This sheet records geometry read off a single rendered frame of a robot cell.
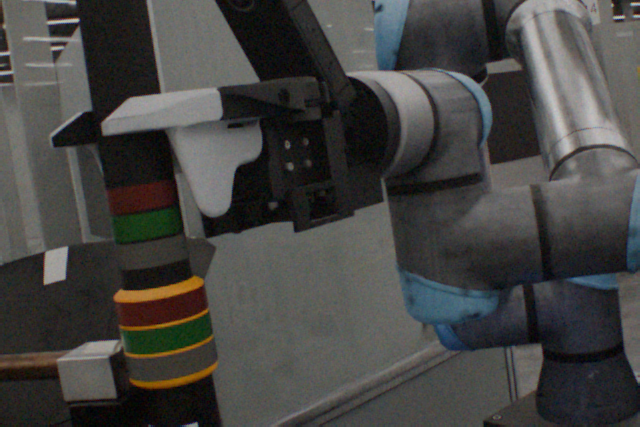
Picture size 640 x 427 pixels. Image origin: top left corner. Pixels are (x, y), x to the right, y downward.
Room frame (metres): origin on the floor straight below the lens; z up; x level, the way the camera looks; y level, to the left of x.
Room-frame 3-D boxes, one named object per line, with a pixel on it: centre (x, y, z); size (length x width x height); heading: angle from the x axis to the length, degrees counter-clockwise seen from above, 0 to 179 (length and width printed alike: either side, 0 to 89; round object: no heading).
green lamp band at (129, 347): (0.34, 0.08, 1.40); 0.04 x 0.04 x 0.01
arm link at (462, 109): (0.56, -0.09, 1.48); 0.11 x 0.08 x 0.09; 142
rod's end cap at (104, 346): (0.35, 0.12, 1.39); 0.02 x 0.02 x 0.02; 77
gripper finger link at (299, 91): (0.38, 0.02, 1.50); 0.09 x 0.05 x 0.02; 151
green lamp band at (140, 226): (0.34, 0.08, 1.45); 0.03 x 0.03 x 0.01
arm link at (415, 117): (0.50, -0.04, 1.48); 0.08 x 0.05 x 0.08; 52
